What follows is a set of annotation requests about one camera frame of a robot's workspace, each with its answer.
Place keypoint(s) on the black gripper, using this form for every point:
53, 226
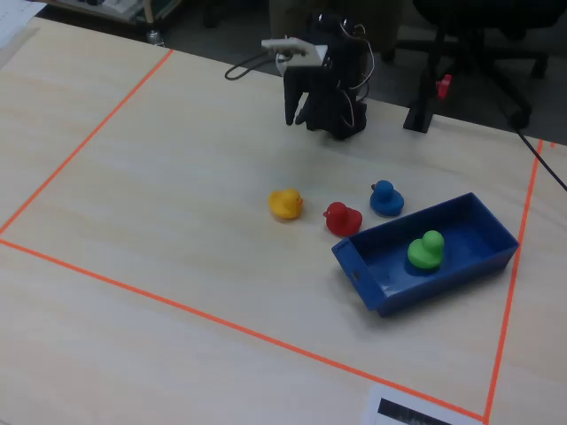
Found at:
298, 85

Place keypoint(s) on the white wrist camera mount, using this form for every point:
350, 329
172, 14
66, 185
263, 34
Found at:
297, 51

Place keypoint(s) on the black clamp stand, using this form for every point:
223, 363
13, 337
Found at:
418, 117

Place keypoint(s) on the yellow rubber duck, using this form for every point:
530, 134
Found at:
285, 204

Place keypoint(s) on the black office chair base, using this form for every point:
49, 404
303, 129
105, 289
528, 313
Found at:
478, 17

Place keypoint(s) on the blue rubber duck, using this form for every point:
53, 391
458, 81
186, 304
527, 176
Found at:
386, 200

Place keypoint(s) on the green rubber duck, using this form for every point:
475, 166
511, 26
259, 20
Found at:
425, 252

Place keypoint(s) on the small metallic caster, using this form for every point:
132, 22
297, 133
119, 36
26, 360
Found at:
155, 37

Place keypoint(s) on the wooden shelf unit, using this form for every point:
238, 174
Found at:
133, 11

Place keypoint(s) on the white paper label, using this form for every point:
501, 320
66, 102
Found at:
398, 409

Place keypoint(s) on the white paper sheets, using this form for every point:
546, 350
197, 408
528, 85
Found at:
13, 17

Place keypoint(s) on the blue plastic box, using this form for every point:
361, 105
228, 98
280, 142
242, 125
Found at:
469, 239

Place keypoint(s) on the gray metal pole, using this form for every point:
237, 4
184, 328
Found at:
540, 157

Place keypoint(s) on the red rubber duck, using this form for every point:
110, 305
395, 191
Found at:
342, 219

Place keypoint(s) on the orange tape line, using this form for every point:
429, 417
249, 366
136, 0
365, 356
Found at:
514, 283
239, 325
88, 137

